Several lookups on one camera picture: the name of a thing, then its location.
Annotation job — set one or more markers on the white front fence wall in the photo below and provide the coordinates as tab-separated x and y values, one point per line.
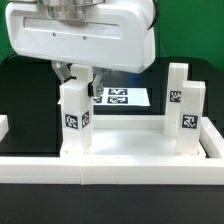
116	171

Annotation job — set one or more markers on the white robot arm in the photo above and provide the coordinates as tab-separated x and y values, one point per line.
104	34

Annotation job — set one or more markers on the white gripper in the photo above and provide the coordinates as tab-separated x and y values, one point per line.
112	34

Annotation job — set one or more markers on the white marker plate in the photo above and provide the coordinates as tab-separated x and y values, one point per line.
122	96

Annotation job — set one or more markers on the white desk top tray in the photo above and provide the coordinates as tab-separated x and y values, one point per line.
120	135

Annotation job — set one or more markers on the white left fence piece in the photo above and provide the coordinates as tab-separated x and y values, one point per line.
3	126

